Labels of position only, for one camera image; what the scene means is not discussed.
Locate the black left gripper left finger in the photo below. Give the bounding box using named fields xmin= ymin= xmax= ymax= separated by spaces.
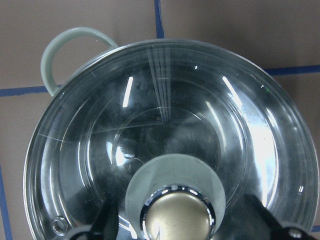
xmin=63 ymin=198 xmax=119 ymax=240

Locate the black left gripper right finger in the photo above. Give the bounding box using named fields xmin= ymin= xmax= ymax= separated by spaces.
xmin=217 ymin=194 xmax=315 ymax=240

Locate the glass pot lid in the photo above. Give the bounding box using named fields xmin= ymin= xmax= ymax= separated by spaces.
xmin=22 ymin=38 xmax=320 ymax=240

